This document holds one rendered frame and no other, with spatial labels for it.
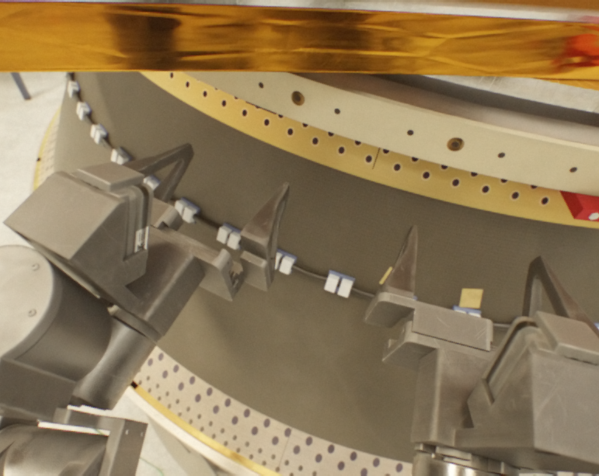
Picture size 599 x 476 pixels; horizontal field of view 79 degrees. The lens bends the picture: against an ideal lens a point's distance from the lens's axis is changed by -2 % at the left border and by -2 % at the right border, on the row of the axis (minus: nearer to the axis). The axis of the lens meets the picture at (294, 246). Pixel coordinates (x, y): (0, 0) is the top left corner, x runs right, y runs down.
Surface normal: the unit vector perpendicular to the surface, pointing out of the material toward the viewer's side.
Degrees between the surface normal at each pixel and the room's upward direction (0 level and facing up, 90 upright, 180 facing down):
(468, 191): 62
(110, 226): 90
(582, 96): 90
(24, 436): 47
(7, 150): 0
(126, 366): 73
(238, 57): 90
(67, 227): 10
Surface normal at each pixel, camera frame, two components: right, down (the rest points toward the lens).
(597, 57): 0.12, 0.79
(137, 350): 0.82, 0.17
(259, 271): -0.45, 0.78
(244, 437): -0.22, 0.04
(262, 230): 0.16, -0.73
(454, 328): 0.04, -0.47
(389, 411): -0.16, 0.39
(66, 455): 0.04, -0.91
